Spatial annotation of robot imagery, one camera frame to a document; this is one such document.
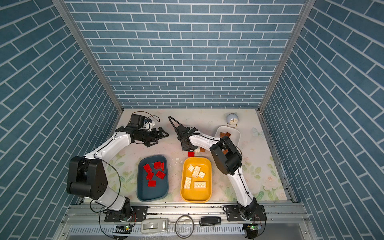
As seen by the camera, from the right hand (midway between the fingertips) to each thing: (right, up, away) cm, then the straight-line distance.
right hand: (187, 146), depth 99 cm
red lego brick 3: (-22, -11, -13) cm, 28 cm away
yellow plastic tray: (+7, -25, -17) cm, 31 cm away
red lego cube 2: (-13, -10, -13) cm, 21 cm away
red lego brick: (-14, -14, -15) cm, 25 cm away
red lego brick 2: (-18, -19, -16) cm, 31 cm away
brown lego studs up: (+28, +8, +3) cm, 29 cm away
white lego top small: (+3, -12, -10) cm, 16 cm away
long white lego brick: (+6, -13, -13) cm, 19 cm away
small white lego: (+10, -15, -13) cm, 22 cm away
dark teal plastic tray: (-20, -22, -20) cm, 36 cm away
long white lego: (+9, -19, -17) cm, 27 cm away
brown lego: (+10, -2, -3) cm, 11 cm away
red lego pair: (-21, -15, -13) cm, 29 cm away
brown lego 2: (+24, +7, +5) cm, 26 cm away
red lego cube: (-17, -10, -11) cm, 22 cm away
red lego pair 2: (+3, -5, -3) cm, 6 cm away
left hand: (-13, +7, -12) cm, 19 cm away
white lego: (+2, -18, -16) cm, 24 cm away
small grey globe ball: (+32, +18, +7) cm, 37 cm away
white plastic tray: (+34, +7, +5) cm, 35 cm away
